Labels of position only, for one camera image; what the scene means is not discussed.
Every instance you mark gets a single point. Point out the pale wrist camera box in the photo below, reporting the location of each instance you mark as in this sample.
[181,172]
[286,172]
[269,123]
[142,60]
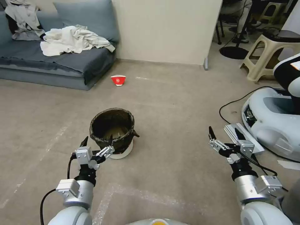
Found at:
[246,148]
[83,155]

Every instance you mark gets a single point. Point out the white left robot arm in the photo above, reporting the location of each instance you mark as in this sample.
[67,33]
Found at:
[70,214]

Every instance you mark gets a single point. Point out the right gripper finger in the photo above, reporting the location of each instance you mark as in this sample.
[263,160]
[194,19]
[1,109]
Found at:
[239,136]
[219,144]

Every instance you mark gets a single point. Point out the white trash can black liner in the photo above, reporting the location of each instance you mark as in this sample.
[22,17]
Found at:
[126,141]

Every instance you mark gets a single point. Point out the white paper sheet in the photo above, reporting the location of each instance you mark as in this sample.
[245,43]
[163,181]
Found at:
[289,165]

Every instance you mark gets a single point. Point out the red paper bowl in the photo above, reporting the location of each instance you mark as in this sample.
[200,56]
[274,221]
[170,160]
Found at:
[118,80]

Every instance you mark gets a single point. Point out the person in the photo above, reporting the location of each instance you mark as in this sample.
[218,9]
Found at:
[241,14]

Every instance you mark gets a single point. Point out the white wheeled robot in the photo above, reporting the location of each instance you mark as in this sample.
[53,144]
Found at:
[276,122]

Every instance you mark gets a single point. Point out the grey black device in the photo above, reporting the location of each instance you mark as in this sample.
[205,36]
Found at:
[287,35]

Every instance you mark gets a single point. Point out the black stand round base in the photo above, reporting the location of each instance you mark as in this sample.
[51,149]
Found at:
[234,52]

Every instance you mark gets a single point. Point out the blue-grey sofa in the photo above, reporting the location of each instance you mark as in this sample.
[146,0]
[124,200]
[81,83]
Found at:
[35,63]

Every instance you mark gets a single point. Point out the beige partition panel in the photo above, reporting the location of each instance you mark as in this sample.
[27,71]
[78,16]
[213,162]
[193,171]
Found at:
[164,28]

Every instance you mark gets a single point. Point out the crumpled white cloth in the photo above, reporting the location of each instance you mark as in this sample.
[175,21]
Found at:
[72,41]

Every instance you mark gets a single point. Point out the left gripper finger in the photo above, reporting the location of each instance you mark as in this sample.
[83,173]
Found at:
[84,142]
[106,151]

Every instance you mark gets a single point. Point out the crumpled grey garment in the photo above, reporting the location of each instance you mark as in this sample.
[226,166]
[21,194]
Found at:
[24,18]

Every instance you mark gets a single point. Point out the blue-grey sofa cushion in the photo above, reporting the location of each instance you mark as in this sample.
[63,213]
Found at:
[93,16]

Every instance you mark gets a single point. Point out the silver metal bar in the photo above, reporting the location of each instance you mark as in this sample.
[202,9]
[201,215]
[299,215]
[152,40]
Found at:
[232,132]

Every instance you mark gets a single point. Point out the large beige plastic stool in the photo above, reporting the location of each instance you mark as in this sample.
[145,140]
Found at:
[260,49]

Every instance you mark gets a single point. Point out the small beige plastic stool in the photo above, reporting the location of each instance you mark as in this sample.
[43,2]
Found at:
[273,10]

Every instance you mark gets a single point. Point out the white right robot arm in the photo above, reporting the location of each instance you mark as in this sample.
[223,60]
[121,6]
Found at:
[249,188]

